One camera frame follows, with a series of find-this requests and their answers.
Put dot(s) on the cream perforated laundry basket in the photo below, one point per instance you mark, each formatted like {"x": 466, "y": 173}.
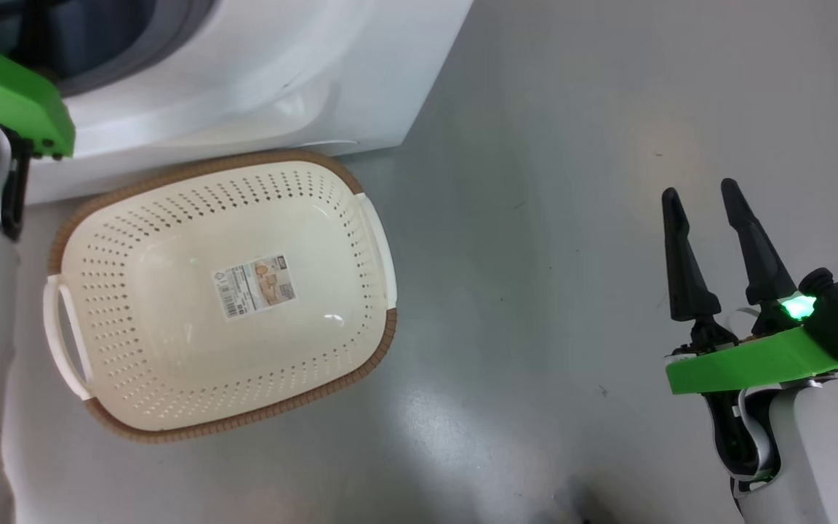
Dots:
{"x": 172, "y": 349}

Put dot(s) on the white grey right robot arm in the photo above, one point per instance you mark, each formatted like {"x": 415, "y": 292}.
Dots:
{"x": 826, "y": 451}

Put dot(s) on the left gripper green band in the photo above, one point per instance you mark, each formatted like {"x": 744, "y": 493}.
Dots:
{"x": 12, "y": 94}

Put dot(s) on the printed basket label sticker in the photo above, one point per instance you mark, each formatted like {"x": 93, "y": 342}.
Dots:
{"x": 253, "y": 286}

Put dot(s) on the white front-load washing machine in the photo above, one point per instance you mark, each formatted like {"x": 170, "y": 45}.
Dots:
{"x": 281, "y": 73}

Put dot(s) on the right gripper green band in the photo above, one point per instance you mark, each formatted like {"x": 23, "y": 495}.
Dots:
{"x": 746, "y": 364}

